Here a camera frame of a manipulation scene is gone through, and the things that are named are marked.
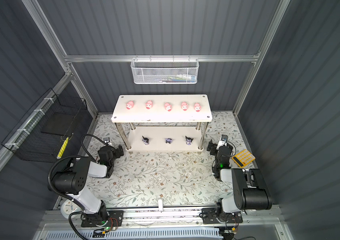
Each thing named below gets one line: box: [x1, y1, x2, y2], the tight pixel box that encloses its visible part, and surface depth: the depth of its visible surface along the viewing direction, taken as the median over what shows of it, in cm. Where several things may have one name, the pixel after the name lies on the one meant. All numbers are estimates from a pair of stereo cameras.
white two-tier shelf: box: [111, 94, 213, 152], surface depth 80 cm
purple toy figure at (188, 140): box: [185, 136, 194, 145], surface depth 93 cm
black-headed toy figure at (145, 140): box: [142, 135, 150, 145], surface depth 93 cm
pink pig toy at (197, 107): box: [194, 102, 202, 113], surface depth 75 cm
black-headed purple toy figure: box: [165, 138, 172, 145], surface depth 95 cm
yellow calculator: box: [231, 149, 256, 168], surface depth 95 cm
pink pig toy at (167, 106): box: [164, 102, 172, 112], surface depth 75 cm
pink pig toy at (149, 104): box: [145, 100, 153, 110], surface depth 77 cm
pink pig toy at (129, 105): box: [125, 100, 134, 110], surface depth 77 cm
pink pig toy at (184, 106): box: [181, 101, 189, 111], surface depth 75 cm
